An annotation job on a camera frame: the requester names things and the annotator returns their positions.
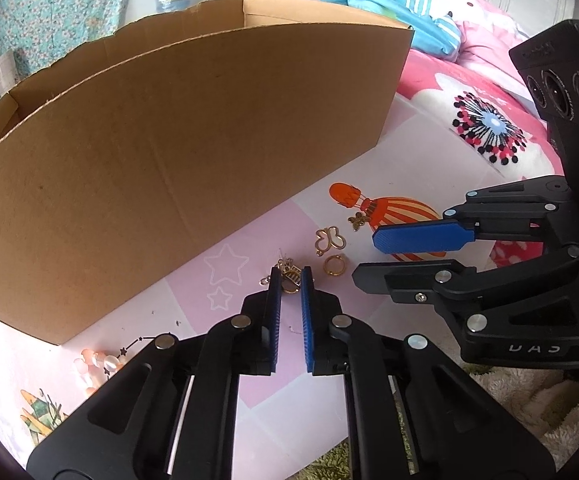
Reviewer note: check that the gold butterfly outline pendant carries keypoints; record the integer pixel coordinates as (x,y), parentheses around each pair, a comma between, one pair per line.
(327,239)

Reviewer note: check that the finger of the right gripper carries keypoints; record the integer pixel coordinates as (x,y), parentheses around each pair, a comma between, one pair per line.
(429,236)
(409,282)

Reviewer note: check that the pink floral bedsheet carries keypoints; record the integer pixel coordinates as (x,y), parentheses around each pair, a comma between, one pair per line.
(459,70)

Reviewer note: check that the rolled floral paper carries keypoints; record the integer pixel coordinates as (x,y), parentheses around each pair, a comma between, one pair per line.
(9,76)

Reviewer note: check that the white fluffy blanket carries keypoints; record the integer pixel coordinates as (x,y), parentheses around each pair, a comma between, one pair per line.
(546,402)

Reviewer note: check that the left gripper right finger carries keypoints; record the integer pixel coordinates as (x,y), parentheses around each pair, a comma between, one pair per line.
(337,344)

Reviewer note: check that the brown cardboard box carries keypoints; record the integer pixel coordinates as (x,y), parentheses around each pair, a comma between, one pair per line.
(139,151)

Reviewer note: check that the green fluffy cloth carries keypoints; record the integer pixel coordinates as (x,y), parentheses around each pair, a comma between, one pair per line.
(333,465)

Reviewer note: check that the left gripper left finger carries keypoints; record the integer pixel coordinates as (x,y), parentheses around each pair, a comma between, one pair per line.
(246,344)

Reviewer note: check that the gold jewelry cluster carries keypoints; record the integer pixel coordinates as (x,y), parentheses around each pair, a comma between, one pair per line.
(290,275)

